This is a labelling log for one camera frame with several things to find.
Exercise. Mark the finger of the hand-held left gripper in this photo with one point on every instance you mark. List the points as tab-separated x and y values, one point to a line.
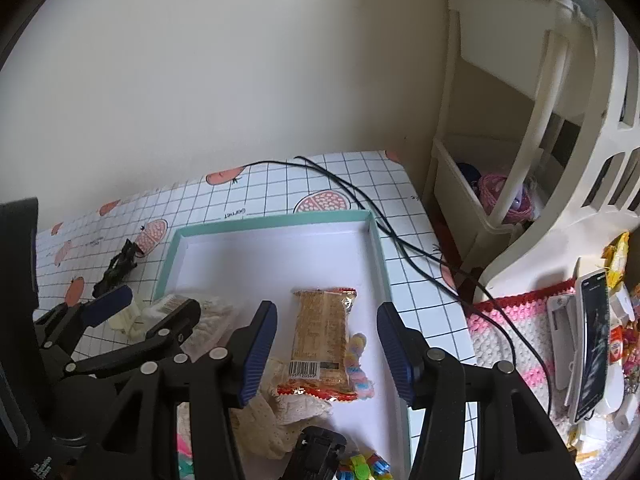
172	325
107	305

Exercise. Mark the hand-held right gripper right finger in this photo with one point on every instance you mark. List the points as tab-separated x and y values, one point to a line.
395	355

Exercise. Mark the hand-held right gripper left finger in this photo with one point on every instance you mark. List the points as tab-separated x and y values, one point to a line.
257	350

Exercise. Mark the pack of cotton swabs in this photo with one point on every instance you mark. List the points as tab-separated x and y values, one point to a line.
215	317

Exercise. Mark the brown snack packet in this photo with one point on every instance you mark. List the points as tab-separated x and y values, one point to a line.
320	340

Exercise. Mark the green rimmed white tray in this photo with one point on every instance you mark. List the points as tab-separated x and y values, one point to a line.
280	260

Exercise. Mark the black claw hair clip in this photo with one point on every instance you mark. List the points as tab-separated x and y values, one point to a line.
117	267

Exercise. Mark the cream lace cloth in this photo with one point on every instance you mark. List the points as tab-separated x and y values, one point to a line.
285	410

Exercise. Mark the colourful small plastic clips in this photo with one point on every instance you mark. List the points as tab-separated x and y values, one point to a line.
365	465

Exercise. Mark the pink white crochet mat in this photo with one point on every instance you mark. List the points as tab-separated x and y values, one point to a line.
510	330

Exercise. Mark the pink plastic item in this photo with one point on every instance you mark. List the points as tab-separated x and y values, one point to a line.
182	442

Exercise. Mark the black toy car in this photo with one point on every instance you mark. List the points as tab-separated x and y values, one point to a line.
317	452

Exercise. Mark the green plastic packet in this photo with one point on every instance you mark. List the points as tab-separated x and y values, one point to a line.
184	467

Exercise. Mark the smartphone on white stand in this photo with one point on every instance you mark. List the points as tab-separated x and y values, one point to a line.
560	340

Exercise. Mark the grid tablecloth with fruit print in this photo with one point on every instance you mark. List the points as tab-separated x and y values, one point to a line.
360	170

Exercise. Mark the pink yarn bundle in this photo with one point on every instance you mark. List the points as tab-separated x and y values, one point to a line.
495	190

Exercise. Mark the black smartphone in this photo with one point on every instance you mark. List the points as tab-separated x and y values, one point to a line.
592	350

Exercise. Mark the dark blue ball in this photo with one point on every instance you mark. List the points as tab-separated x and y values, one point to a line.
467	170

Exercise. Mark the white plastic shelf rack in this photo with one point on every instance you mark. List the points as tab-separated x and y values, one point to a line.
545	90

